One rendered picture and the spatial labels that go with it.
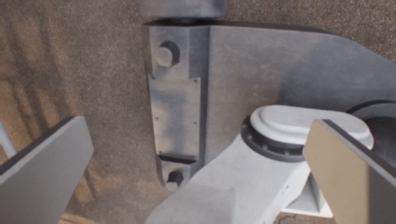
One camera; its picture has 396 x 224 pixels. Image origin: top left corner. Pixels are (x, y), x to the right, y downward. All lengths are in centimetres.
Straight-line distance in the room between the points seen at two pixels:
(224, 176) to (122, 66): 55
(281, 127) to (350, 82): 22
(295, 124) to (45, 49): 87
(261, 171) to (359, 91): 31
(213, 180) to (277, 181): 9
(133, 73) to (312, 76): 54
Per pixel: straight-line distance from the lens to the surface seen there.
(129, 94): 78
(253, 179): 31
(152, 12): 46
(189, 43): 42
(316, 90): 51
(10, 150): 104
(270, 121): 36
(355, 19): 68
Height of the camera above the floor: 61
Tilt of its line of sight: 59 degrees down
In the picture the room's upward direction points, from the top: 157 degrees counter-clockwise
